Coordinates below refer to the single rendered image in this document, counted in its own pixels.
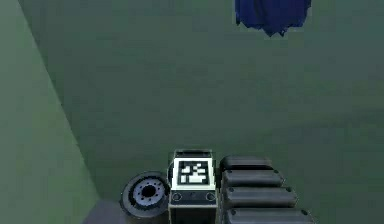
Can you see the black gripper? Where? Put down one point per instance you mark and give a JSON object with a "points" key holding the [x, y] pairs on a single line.
{"points": [[146, 193]]}

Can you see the blue cloth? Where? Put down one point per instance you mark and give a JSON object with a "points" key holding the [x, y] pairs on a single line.
{"points": [[271, 15]]}

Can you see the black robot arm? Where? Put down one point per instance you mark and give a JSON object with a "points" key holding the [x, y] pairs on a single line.
{"points": [[253, 196]]}

